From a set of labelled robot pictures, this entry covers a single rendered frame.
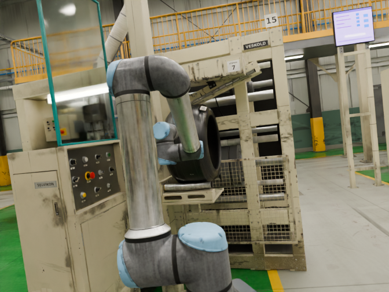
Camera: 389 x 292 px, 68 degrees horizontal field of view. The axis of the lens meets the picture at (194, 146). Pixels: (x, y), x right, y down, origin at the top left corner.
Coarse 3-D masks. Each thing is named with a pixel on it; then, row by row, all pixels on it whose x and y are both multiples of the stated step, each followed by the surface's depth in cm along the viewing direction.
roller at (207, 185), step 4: (164, 184) 199; (168, 184) 198; (172, 184) 197; (176, 184) 196; (180, 184) 195; (184, 184) 194; (188, 184) 193; (192, 184) 192; (196, 184) 191; (200, 184) 190; (204, 184) 189; (208, 184) 188; (212, 184) 189; (164, 188) 197; (168, 188) 196; (172, 188) 196; (176, 188) 195; (180, 188) 194; (184, 188) 194; (188, 188) 193; (192, 188) 192; (196, 188) 192; (200, 188) 191
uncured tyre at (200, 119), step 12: (192, 108) 189; (168, 120) 188; (204, 120) 184; (204, 132) 180; (216, 132) 219; (204, 144) 178; (216, 144) 225; (204, 156) 179; (216, 156) 223; (168, 168) 189; (180, 168) 184; (192, 168) 182; (204, 168) 182; (216, 168) 206; (180, 180) 192; (192, 180) 191; (204, 180) 190
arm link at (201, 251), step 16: (192, 224) 96; (208, 224) 95; (176, 240) 89; (192, 240) 84; (208, 240) 84; (224, 240) 88; (176, 256) 86; (192, 256) 85; (208, 256) 84; (224, 256) 87; (176, 272) 85; (192, 272) 85; (208, 272) 85; (224, 272) 87; (192, 288) 87; (208, 288) 85; (224, 288) 87
